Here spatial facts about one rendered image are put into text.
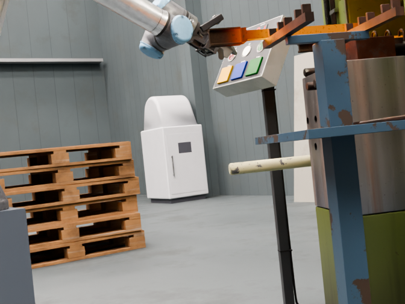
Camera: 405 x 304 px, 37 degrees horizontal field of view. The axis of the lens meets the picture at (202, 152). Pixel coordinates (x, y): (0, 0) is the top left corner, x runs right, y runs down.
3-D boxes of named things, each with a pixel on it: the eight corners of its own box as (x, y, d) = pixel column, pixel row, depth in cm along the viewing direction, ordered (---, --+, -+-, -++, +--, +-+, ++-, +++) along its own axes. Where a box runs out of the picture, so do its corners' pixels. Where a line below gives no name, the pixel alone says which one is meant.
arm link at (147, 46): (148, 43, 203) (161, 12, 206) (132, 50, 212) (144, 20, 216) (170, 57, 207) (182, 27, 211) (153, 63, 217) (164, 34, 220)
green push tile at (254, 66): (255, 72, 231) (262, 55, 233) (244, 75, 238) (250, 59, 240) (259, 74, 232) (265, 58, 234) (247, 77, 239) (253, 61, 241)
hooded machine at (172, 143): (211, 198, 886) (200, 91, 886) (171, 204, 847) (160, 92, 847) (184, 197, 951) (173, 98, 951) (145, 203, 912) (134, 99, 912)
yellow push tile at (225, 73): (226, 80, 248) (231, 65, 250) (216, 83, 255) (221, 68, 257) (229, 82, 249) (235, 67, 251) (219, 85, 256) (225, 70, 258)
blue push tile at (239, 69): (240, 77, 240) (246, 60, 242) (229, 79, 246) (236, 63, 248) (244, 79, 241) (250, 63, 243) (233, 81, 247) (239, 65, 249)
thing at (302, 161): (231, 176, 224) (229, 162, 224) (228, 176, 229) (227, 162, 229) (343, 164, 230) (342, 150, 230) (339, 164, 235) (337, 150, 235)
